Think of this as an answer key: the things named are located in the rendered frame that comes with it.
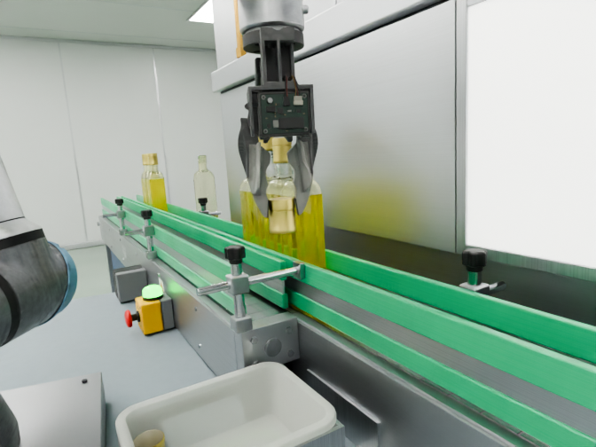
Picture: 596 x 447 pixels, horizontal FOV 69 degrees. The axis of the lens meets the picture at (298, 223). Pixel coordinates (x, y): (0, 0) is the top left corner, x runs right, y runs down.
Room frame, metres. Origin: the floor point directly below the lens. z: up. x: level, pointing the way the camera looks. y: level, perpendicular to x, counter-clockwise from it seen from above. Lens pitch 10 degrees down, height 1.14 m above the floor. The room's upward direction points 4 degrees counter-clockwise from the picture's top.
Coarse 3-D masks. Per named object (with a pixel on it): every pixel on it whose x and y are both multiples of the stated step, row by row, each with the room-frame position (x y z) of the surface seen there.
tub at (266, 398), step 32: (224, 384) 0.54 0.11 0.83; (256, 384) 0.56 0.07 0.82; (288, 384) 0.53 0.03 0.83; (128, 416) 0.47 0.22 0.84; (160, 416) 0.49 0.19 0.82; (192, 416) 0.51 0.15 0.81; (224, 416) 0.53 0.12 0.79; (256, 416) 0.55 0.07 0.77; (288, 416) 0.53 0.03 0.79; (320, 416) 0.46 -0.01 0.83
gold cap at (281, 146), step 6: (276, 138) 0.76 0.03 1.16; (282, 138) 0.76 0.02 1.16; (276, 144) 0.76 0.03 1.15; (282, 144) 0.76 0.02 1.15; (288, 144) 0.76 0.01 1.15; (276, 150) 0.76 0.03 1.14; (282, 150) 0.76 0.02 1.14; (288, 150) 0.76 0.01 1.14; (276, 156) 0.76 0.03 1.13; (282, 156) 0.76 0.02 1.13; (276, 162) 0.76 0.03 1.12; (282, 162) 0.75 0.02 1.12
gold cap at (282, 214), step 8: (272, 200) 0.54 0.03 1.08; (280, 200) 0.53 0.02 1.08; (288, 200) 0.54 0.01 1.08; (272, 208) 0.54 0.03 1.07; (280, 208) 0.53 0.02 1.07; (288, 208) 0.54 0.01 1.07; (272, 216) 0.54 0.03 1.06; (280, 216) 0.53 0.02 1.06; (288, 216) 0.54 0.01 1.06; (272, 224) 0.54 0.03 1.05; (280, 224) 0.53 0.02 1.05; (288, 224) 0.54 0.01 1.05; (272, 232) 0.54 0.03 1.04; (280, 232) 0.53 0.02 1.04; (288, 232) 0.53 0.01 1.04
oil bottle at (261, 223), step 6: (270, 180) 0.80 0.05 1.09; (252, 198) 0.82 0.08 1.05; (258, 210) 0.80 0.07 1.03; (258, 216) 0.81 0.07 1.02; (258, 222) 0.81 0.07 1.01; (264, 222) 0.79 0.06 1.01; (258, 228) 0.81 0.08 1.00; (264, 228) 0.79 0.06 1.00; (258, 234) 0.81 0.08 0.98; (264, 234) 0.79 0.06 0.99; (258, 240) 0.81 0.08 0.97; (264, 240) 0.79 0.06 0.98; (264, 246) 0.79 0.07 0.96
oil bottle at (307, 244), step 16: (288, 192) 0.70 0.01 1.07; (320, 192) 0.71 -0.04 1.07; (304, 208) 0.69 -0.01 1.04; (320, 208) 0.71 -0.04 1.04; (304, 224) 0.69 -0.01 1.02; (320, 224) 0.70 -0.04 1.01; (288, 240) 0.71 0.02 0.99; (304, 240) 0.69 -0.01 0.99; (320, 240) 0.70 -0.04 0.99; (304, 256) 0.69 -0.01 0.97; (320, 256) 0.70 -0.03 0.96
